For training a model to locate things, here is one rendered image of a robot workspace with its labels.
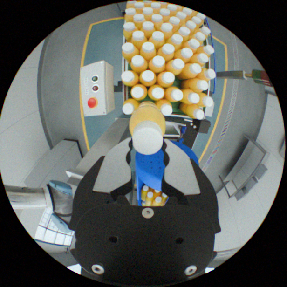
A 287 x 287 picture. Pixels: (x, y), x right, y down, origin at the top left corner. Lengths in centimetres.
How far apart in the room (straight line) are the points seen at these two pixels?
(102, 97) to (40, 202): 45
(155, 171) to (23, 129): 271
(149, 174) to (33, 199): 45
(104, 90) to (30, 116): 256
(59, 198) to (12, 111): 240
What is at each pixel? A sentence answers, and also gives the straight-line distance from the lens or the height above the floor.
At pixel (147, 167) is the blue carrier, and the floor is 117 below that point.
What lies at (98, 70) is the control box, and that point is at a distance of 35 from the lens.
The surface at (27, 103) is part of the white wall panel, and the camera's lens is 277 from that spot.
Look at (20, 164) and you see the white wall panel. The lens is 279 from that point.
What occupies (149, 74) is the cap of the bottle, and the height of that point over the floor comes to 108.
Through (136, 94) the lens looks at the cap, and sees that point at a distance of 32.
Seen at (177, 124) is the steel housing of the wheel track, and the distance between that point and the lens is 53.
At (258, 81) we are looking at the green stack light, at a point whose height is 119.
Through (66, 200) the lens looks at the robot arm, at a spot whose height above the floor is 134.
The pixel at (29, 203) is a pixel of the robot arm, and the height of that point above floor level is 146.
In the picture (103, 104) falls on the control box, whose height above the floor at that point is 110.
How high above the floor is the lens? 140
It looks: 58 degrees down
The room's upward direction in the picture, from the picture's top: 174 degrees counter-clockwise
